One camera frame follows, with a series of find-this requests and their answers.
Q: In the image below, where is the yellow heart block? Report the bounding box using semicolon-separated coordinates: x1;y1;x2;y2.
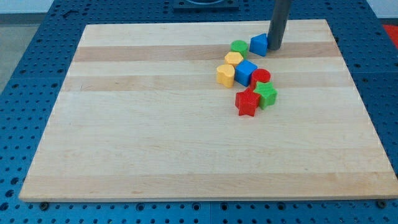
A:
216;64;235;88

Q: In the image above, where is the red star block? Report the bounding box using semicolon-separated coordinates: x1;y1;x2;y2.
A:
235;88;261;116

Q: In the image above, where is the light wooden board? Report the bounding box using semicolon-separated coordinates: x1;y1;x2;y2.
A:
19;19;397;202

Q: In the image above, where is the blue cube block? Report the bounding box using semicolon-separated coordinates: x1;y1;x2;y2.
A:
234;60;258;86

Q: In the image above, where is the yellow hexagon block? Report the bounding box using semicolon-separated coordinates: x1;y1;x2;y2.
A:
224;52;244;67

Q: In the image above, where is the green star block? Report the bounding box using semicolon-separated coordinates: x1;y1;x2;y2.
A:
254;82;277;110

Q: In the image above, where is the red cylinder block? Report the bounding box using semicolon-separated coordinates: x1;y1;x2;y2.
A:
249;68;271;90

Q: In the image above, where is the green cylinder block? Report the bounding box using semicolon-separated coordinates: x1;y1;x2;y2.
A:
231;40;249;59

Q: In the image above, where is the blue triangle block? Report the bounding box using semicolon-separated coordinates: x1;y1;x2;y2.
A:
249;33;267;57

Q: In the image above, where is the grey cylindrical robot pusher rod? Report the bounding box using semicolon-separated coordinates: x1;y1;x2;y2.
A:
267;0;292;50

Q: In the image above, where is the blue perforated metal table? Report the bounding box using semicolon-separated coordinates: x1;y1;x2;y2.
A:
1;1;397;223

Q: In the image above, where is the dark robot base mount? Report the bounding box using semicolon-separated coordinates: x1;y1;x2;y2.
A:
172;0;239;9

